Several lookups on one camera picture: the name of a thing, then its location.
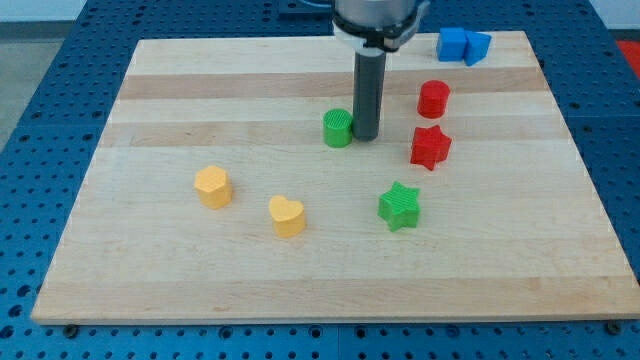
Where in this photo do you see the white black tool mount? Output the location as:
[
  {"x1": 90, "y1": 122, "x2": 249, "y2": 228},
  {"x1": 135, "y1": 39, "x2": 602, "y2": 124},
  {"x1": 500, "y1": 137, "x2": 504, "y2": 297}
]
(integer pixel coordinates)
[{"x1": 332, "y1": 1, "x2": 430, "y2": 54}]

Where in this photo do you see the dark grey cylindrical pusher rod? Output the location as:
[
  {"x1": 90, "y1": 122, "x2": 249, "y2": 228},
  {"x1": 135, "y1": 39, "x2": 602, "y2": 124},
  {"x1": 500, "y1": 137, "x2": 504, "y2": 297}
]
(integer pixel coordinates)
[{"x1": 352, "y1": 53, "x2": 386, "y2": 142}]

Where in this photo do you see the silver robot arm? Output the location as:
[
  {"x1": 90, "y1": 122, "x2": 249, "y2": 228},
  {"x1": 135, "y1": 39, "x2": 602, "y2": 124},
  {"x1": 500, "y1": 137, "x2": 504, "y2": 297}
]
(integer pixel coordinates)
[{"x1": 332, "y1": 0, "x2": 430, "y2": 142}]

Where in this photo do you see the red star block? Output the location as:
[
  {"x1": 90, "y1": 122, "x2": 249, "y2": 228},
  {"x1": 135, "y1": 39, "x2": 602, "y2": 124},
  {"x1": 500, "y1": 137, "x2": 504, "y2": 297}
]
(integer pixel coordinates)
[{"x1": 410, "y1": 125, "x2": 452, "y2": 171}]

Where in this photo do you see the green star block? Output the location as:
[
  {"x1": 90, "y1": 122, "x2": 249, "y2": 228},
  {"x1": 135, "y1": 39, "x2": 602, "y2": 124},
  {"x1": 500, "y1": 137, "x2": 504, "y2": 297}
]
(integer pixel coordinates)
[{"x1": 378, "y1": 181, "x2": 421, "y2": 232}]

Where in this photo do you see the light wooden board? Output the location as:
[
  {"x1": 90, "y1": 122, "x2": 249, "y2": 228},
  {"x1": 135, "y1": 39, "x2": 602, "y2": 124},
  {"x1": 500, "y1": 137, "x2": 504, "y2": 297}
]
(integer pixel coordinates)
[{"x1": 31, "y1": 31, "x2": 639, "y2": 325}]

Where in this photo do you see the blue cube block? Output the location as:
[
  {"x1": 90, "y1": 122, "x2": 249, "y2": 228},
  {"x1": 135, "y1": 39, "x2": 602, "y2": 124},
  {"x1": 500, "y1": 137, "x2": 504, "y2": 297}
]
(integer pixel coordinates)
[{"x1": 436, "y1": 27, "x2": 467, "y2": 62}]

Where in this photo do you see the green cylinder block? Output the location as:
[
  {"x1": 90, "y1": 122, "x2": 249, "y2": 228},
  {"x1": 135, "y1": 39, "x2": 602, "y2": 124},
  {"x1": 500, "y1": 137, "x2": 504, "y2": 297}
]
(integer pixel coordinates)
[{"x1": 323, "y1": 108, "x2": 353, "y2": 148}]

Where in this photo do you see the red cylinder block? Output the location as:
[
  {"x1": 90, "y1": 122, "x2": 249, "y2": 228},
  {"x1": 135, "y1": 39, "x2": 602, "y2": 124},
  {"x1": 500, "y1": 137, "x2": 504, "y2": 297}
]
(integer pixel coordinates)
[{"x1": 417, "y1": 80, "x2": 450, "y2": 119}]

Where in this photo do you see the blue pentagon block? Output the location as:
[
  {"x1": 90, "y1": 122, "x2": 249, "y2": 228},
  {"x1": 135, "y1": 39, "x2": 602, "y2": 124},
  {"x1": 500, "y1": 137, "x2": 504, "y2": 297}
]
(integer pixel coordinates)
[{"x1": 463, "y1": 30, "x2": 492, "y2": 66}]

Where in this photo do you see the yellow heart block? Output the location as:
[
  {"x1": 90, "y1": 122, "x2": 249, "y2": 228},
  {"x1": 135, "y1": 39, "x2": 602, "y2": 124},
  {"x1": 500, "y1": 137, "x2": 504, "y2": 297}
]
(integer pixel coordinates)
[{"x1": 268, "y1": 195, "x2": 306, "y2": 238}]

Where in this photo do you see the yellow hexagon block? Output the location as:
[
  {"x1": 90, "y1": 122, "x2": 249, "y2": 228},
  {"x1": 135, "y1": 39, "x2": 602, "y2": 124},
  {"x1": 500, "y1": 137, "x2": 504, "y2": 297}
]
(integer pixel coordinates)
[{"x1": 194, "y1": 166, "x2": 233, "y2": 209}]

